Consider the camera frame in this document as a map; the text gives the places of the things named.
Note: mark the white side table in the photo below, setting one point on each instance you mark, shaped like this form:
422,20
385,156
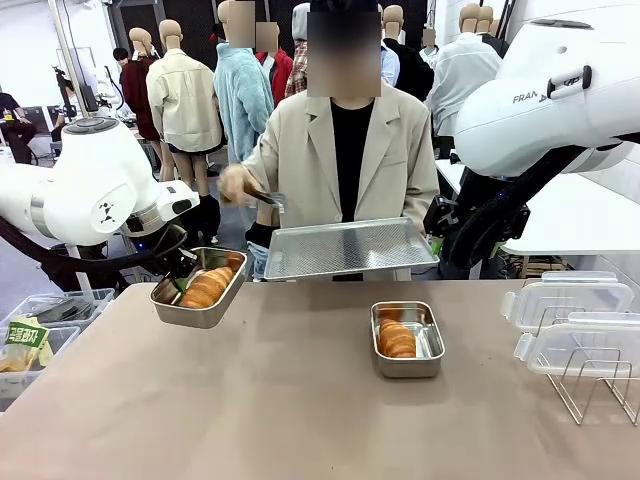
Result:
575,220

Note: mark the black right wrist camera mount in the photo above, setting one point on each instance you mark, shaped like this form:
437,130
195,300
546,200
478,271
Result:
440,215

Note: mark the figure in light blue fleece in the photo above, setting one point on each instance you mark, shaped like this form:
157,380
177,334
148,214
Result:
242,100

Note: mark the green grain snack bag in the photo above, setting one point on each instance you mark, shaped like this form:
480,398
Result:
25,337

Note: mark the figure in red jacket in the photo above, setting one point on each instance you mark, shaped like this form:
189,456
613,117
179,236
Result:
280,70

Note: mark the clear plastic snap lid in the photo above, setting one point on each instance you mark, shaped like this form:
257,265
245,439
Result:
580,350
570,300

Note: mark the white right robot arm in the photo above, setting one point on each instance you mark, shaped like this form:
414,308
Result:
540,100

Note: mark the person's left forearm beige sleeve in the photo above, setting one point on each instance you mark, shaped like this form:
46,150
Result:
422,205

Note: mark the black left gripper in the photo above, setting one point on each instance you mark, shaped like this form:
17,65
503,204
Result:
172,252

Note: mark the mannequin in white shirt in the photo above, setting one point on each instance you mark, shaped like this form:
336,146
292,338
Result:
462,75

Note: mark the person's right hand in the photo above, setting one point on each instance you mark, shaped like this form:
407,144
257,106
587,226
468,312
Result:
235,185

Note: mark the person in beige blazer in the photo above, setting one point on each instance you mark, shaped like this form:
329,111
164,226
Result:
350,160

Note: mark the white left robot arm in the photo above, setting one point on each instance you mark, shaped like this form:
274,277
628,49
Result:
90,180

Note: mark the golden brown croissant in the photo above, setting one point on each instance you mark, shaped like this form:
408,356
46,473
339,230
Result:
207,287
396,337

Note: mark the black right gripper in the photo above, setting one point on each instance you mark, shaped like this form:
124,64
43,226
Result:
470,250

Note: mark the mannequin in plaid shirt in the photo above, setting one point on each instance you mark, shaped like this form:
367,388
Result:
297,70

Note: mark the mannequin in black jacket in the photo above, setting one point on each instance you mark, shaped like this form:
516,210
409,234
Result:
412,70

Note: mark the steel rectangular food container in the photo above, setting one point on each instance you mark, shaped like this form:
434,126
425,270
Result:
407,367
195,315

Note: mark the black steel tongs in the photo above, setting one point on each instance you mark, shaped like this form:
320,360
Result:
267,199

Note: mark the seated person in black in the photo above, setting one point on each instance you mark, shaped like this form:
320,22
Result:
15,125

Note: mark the mannequin in cream jacket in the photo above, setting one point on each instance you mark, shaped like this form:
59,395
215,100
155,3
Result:
185,100

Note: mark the perforated steel baking tray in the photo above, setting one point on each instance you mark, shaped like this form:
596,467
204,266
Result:
350,247

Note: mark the clear plastic storage bin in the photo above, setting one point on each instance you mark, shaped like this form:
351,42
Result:
30,385
65,305

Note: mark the person's right forearm beige sleeve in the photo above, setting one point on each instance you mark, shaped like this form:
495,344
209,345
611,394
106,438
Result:
260,170

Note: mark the wooden pallet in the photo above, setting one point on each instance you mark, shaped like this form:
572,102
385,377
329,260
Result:
540,270

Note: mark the mannequin in maroon top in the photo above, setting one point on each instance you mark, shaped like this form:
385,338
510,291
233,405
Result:
137,95

